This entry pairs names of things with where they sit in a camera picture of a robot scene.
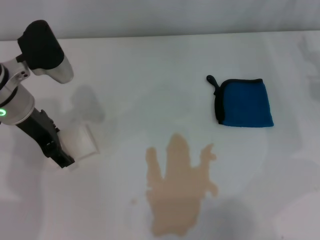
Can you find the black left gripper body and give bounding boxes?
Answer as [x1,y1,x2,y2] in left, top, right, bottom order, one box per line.
[16,109,62,158]

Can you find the white paper cup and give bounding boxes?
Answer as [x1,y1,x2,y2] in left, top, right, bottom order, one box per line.
[57,123,101,172]

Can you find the blue rag with black trim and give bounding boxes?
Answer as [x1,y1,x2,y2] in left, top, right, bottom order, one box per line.
[206,74,275,128]

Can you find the brown water stain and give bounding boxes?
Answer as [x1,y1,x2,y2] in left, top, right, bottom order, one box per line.
[145,133,219,237]

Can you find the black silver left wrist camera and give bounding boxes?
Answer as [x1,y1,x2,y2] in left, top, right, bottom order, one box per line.
[16,20,75,85]

